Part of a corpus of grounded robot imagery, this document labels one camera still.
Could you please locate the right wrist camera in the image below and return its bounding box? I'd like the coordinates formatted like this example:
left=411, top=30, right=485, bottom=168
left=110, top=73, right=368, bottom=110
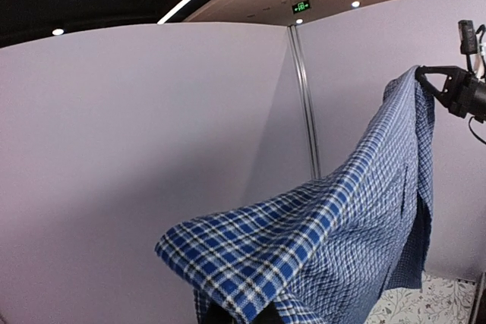
left=458, top=20, right=478, bottom=55

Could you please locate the floral patterned table mat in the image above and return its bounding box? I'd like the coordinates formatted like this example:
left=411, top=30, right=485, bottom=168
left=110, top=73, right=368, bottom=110
left=366, top=273, right=475, bottom=324

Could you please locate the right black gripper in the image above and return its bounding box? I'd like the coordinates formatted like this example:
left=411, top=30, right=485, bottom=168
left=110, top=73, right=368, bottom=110
left=415, top=66, right=485, bottom=119

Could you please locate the green exit sign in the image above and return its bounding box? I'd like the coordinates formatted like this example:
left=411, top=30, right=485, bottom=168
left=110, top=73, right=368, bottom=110
left=292, top=0, right=311, bottom=14

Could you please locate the right aluminium corner post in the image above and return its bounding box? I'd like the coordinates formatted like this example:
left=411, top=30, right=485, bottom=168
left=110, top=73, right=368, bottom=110
left=287, top=25, right=321, bottom=180

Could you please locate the blue plaid long sleeve shirt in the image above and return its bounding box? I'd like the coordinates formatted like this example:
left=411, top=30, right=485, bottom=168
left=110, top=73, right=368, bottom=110
left=155, top=69, right=434, bottom=323

